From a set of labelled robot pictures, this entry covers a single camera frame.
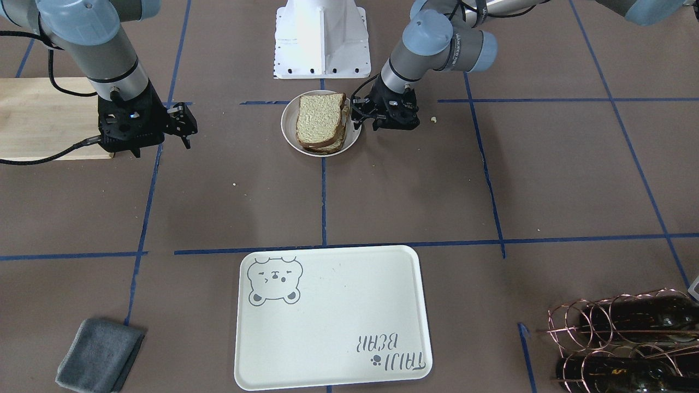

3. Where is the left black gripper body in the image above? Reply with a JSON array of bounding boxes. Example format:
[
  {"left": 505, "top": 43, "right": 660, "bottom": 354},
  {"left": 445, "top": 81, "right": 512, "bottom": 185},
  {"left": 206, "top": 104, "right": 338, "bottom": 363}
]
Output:
[{"left": 365, "top": 75, "right": 420, "bottom": 131}]

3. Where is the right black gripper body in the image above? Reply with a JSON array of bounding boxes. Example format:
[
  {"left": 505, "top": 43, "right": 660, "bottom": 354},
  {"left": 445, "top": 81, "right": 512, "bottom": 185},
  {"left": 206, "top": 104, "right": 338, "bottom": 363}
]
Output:
[{"left": 97, "top": 87, "right": 167, "bottom": 158}]

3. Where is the bread slice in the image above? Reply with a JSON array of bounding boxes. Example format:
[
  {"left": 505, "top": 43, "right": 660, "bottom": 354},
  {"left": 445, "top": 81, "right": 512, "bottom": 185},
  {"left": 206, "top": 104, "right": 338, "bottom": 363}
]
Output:
[
  {"left": 304, "top": 107, "right": 350, "bottom": 154},
  {"left": 295, "top": 93, "right": 346, "bottom": 147}
]

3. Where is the white round plate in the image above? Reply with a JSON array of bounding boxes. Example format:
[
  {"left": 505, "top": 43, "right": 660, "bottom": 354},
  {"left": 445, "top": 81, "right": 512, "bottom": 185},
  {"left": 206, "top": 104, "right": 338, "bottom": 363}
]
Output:
[{"left": 281, "top": 90, "right": 364, "bottom": 157}]

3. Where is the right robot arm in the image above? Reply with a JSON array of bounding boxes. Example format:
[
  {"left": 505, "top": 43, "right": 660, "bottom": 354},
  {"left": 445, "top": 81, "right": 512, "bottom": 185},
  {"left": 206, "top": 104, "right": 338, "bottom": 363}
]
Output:
[{"left": 1, "top": 1, "right": 198, "bottom": 166}]

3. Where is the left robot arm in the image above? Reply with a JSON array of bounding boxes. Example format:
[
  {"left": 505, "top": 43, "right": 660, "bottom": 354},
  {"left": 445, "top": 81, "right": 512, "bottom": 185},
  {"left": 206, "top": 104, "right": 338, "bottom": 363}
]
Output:
[{"left": 365, "top": 1, "right": 697, "bottom": 141}]

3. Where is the white bear tray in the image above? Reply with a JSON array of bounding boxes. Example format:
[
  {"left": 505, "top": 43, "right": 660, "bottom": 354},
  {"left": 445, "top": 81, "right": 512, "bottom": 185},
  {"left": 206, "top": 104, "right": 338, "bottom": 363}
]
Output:
[{"left": 234, "top": 245, "right": 434, "bottom": 391}]

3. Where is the bread slice under egg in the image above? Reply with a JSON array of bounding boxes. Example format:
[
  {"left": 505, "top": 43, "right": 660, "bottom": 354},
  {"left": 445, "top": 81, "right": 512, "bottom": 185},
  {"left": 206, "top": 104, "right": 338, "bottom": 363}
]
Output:
[{"left": 304, "top": 107, "right": 350, "bottom": 154}]

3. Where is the wooden cutting board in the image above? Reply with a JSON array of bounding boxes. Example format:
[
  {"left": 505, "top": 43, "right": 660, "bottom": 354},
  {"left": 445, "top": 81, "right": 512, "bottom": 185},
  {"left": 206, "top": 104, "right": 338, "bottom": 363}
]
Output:
[{"left": 1, "top": 78, "right": 100, "bottom": 161}]

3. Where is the grey folded cloth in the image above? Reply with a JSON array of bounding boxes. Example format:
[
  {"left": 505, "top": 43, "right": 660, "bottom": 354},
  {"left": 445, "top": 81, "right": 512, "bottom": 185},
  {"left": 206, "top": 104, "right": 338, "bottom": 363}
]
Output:
[{"left": 55, "top": 318, "right": 145, "bottom": 392}]

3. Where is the dark green wine bottle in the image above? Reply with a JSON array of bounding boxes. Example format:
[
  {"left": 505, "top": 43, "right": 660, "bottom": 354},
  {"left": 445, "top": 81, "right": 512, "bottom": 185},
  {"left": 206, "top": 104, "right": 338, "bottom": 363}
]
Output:
[{"left": 578, "top": 294, "right": 698, "bottom": 343}]

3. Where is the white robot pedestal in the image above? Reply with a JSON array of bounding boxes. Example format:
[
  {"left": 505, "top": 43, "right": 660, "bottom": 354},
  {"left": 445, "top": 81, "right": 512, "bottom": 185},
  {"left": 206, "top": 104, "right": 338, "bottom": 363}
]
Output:
[{"left": 273, "top": 1, "right": 371, "bottom": 80}]

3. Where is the copper wire bottle rack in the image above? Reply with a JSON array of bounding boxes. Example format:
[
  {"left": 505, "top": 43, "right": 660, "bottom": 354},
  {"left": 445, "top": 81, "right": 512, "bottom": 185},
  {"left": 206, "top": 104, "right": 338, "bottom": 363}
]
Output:
[{"left": 544, "top": 289, "right": 698, "bottom": 392}]

